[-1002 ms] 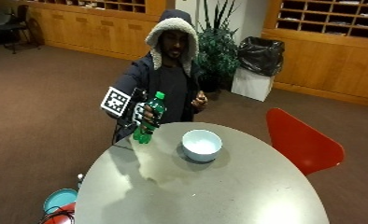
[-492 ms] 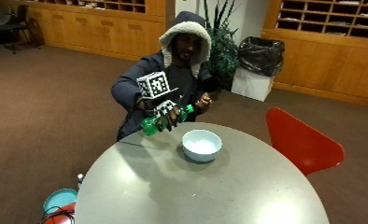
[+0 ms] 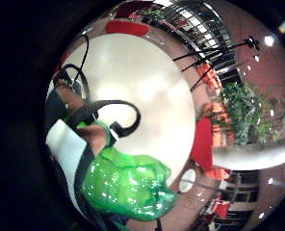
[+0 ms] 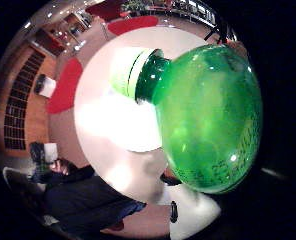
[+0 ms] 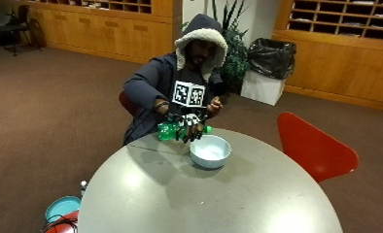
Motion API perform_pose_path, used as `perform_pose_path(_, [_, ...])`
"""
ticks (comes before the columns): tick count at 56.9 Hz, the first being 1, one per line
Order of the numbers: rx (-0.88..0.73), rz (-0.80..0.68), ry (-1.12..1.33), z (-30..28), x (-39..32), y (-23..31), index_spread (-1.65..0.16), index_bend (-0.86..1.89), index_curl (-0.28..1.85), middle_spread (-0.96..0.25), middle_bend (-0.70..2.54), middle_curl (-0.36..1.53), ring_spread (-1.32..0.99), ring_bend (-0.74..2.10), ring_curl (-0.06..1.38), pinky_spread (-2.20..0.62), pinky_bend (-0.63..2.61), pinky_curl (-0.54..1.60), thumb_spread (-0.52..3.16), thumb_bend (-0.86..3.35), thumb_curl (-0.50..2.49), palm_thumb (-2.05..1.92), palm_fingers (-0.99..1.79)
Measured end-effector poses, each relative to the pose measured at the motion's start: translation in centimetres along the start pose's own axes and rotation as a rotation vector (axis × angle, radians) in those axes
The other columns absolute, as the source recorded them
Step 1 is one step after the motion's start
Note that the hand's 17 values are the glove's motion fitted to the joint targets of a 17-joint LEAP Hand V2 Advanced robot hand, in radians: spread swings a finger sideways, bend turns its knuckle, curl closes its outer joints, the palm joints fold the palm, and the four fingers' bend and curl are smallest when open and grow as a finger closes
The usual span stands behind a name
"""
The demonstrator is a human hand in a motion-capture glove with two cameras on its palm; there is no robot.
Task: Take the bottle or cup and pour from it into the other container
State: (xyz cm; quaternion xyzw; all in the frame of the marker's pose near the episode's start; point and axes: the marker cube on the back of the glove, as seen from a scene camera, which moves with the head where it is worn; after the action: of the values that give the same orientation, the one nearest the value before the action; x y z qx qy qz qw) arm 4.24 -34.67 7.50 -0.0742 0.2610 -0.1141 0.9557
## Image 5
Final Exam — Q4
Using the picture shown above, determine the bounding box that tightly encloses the green plastic bottle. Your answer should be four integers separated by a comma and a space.
156, 121, 214, 142

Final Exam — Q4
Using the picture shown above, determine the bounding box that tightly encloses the light blue bowl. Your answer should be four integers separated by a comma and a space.
190, 134, 234, 170

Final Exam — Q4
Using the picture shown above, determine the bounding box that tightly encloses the white marker cube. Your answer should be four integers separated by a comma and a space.
171, 80, 207, 109

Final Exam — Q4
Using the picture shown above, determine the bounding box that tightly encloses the red chair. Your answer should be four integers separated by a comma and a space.
118, 90, 140, 117
276, 112, 361, 184

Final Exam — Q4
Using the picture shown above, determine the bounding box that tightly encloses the the person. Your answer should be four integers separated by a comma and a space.
122, 13, 230, 147

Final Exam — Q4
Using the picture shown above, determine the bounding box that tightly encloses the white bin with black bag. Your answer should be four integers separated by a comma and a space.
239, 37, 298, 107

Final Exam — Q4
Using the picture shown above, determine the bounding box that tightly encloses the green potted plant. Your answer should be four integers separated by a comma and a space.
182, 0, 251, 95

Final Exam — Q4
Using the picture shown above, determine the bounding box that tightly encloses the teal round lid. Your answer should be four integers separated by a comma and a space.
44, 195, 83, 224

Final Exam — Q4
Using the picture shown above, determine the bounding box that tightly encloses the wooden cabinet with cubbyholes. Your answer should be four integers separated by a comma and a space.
16, 0, 184, 65

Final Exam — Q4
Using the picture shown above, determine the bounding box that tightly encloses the red round container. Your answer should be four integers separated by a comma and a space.
42, 210, 80, 233

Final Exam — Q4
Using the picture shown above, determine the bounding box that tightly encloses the wooden pigeonhole shelf unit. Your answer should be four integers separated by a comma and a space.
272, 0, 383, 114

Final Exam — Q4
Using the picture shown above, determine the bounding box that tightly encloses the black chair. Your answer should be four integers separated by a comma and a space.
0, 4, 44, 57

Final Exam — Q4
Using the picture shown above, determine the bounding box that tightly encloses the black cable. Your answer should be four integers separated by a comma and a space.
40, 214, 80, 233

